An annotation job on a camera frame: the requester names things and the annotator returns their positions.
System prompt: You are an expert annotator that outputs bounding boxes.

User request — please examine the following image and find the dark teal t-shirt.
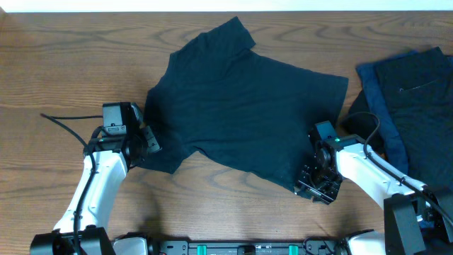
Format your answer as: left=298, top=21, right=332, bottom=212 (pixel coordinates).
left=142, top=18, right=348, bottom=190

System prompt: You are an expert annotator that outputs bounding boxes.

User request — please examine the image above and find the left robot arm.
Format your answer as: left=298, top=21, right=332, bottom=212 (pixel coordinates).
left=30, top=102, right=161, bottom=254

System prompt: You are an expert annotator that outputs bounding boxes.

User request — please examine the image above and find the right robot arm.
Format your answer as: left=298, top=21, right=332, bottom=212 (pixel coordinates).
left=294, top=121, right=452, bottom=254

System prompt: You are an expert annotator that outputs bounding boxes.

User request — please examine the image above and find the navy blue folded garment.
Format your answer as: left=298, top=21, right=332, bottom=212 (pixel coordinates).
left=356, top=51, right=416, bottom=174

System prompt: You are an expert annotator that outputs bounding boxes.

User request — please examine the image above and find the black folded garment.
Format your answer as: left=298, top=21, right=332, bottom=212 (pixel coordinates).
left=343, top=47, right=452, bottom=188

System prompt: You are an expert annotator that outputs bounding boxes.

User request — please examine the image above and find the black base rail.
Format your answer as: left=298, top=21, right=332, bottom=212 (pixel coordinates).
left=113, top=239, right=350, bottom=255

